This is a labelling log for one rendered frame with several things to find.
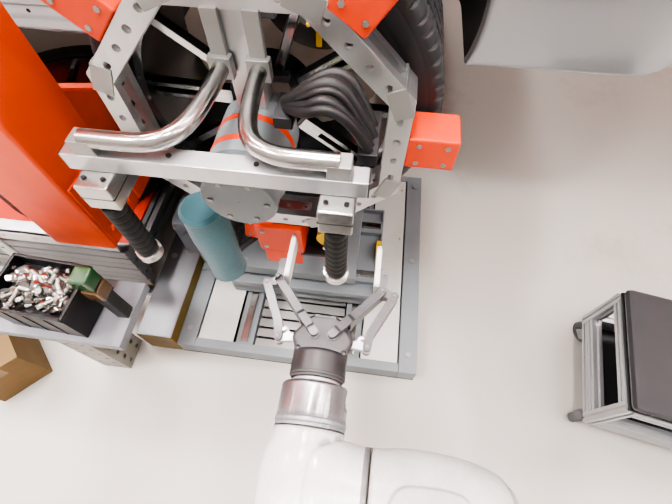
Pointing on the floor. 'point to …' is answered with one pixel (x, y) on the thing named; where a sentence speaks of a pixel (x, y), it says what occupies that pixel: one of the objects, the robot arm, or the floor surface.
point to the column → (110, 353)
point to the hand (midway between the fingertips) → (336, 252)
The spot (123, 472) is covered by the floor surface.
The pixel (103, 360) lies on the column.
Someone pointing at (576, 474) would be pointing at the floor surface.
